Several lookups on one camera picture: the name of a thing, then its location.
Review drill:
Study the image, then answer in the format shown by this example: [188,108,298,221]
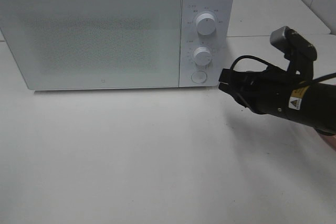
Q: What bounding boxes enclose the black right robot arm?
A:
[219,66,335,135]

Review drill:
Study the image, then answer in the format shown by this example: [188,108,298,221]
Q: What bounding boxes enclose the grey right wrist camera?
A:
[270,26,317,80]

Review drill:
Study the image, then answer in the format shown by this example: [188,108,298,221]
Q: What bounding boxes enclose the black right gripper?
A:
[219,66,315,123]

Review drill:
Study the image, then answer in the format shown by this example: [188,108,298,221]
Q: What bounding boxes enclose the round door release button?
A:
[191,71,207,84]

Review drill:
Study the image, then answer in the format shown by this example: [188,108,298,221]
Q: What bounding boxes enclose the pink round plate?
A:
[319,134,336,151]

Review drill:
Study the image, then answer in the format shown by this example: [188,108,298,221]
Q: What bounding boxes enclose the black camera cable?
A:
[229,55,336,84]

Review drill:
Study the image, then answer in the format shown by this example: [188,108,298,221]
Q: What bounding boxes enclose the white microwave door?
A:
[1,0,181,90]

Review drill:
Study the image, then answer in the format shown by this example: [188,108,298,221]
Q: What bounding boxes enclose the upper white power knob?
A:
[195,11,216,36]

